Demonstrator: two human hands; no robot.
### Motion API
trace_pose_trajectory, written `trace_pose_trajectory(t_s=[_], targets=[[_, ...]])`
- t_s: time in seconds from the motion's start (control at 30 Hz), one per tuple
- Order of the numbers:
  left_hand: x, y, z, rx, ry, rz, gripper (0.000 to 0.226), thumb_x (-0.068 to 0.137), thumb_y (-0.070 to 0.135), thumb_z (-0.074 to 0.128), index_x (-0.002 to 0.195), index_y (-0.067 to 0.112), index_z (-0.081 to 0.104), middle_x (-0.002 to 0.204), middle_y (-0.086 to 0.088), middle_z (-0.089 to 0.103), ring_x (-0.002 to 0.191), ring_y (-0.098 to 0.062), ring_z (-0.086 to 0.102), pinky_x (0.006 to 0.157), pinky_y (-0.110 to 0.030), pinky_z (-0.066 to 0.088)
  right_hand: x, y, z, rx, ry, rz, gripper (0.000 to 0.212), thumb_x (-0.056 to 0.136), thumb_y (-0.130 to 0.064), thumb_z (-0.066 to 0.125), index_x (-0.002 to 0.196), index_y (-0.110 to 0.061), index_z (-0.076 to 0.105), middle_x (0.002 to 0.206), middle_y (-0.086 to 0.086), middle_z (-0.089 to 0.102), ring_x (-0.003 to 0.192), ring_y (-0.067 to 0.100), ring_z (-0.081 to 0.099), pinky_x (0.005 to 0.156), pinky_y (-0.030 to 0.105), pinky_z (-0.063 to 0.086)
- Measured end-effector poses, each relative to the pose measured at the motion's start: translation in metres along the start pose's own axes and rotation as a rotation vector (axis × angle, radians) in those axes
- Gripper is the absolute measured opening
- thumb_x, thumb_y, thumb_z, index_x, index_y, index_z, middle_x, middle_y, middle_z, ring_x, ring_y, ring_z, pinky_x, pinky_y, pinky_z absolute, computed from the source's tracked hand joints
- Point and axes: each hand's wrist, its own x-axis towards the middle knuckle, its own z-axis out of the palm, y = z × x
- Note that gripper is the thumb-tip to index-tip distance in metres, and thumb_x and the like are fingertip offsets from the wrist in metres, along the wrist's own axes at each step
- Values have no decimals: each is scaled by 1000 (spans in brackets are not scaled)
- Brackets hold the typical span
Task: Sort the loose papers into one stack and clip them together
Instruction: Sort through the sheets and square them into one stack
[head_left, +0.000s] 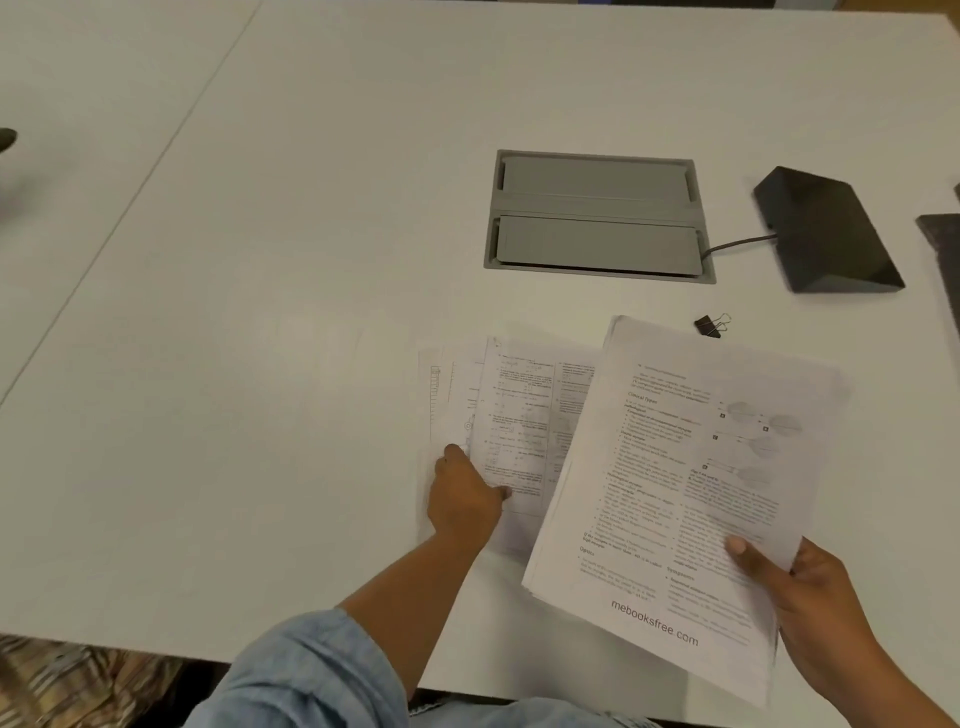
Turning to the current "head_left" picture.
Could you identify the person's left hand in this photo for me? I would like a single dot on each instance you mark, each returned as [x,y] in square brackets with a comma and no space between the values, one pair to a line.
[461,499]

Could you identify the person's right hand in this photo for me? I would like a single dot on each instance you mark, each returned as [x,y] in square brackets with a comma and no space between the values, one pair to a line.
[821,611]

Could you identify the person's left thumb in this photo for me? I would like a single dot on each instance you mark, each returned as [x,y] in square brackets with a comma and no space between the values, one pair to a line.
[501,493]

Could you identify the person's right thumb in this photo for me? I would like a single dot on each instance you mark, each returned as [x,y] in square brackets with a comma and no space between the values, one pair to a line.
[750,561]

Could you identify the printed sheet with text columns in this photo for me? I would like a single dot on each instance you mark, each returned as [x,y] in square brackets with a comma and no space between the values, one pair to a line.
[525,420]

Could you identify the thick stack of printed pages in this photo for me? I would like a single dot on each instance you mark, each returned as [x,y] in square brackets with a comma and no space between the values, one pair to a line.
[675,487]

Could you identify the printed sheet with ruled table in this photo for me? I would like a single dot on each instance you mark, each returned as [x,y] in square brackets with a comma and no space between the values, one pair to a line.
[442,397]

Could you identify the person's left forearm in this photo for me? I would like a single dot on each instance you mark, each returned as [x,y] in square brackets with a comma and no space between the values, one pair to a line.
[390,600]

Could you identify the person's right forearm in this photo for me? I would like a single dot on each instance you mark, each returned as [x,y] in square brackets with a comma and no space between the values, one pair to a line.
[911,694]

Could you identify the black binder clip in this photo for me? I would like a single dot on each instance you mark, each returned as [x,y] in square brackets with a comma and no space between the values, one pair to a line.
[711,325]

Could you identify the blue denim shirt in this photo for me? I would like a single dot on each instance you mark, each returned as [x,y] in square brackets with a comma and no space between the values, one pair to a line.
[300,682]

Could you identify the black wedge-shaped device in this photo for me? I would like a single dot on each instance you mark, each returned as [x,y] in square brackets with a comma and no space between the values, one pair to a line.
[825,229]

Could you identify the dark grey flat object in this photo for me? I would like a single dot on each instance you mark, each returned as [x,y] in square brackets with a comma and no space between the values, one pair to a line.
[943,259]

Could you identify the small dark rounded object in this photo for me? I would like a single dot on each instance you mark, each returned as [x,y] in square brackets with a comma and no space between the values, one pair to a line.
[6,139]

